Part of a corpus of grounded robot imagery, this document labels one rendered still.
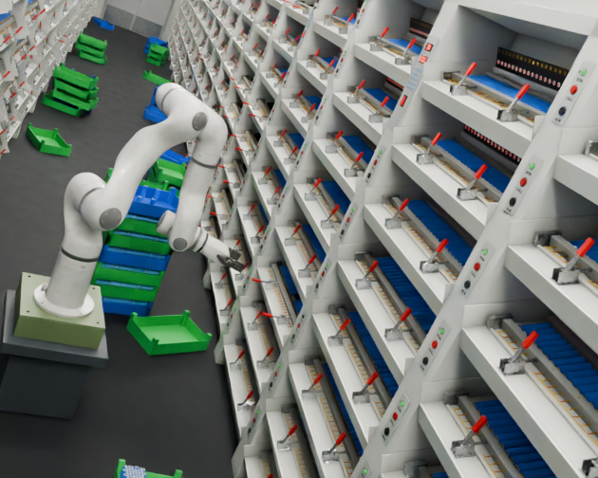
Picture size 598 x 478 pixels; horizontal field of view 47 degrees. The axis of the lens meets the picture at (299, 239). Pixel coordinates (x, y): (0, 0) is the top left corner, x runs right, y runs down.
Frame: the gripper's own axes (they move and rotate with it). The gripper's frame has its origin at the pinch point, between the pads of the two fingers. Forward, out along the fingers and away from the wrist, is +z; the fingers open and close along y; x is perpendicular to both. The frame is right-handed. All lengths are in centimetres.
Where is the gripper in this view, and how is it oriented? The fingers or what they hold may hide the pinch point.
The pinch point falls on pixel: (238, 262)
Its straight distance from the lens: 246.9
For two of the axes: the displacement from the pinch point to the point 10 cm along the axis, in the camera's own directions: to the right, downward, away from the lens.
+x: 5.7, -7.9, -2.3
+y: 2.0, 4.0, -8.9
